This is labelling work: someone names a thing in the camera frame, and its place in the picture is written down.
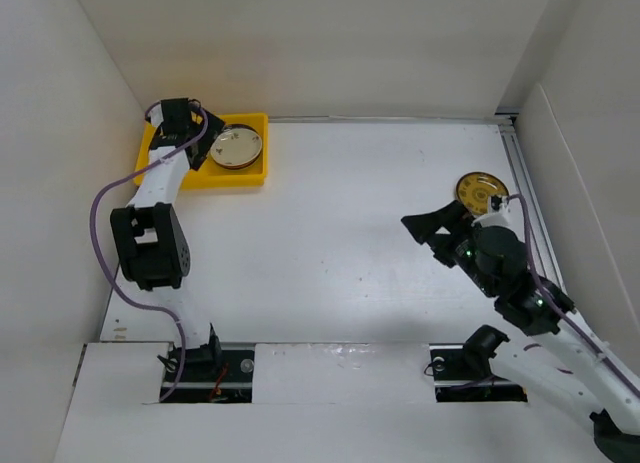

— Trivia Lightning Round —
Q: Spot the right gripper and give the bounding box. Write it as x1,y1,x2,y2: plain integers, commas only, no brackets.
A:
401,198,497,296

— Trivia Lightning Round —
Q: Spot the cream floral plate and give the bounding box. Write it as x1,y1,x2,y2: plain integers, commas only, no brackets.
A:
210,125,263,163

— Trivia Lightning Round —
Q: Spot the blue patterned plate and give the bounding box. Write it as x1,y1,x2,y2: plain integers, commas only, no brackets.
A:
214,156,260,171

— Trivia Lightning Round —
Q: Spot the yellow brown plate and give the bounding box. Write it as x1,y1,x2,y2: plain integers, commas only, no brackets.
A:
454,172,509,216

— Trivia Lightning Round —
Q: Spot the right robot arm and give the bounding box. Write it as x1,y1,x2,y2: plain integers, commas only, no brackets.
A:
401,194,639,462

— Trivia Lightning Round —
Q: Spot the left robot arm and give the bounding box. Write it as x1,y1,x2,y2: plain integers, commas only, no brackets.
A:
110,98,225,380

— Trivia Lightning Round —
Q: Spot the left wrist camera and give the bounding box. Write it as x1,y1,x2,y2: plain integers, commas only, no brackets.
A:
144,98,199,134

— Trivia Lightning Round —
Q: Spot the aluminium rail right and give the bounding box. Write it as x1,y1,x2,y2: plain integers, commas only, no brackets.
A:
496,113,566,290

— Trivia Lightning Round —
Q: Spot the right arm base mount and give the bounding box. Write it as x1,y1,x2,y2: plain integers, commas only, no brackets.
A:
423,343,528,403

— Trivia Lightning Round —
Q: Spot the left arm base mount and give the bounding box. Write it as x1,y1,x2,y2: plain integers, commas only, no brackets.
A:
157,336,256,404

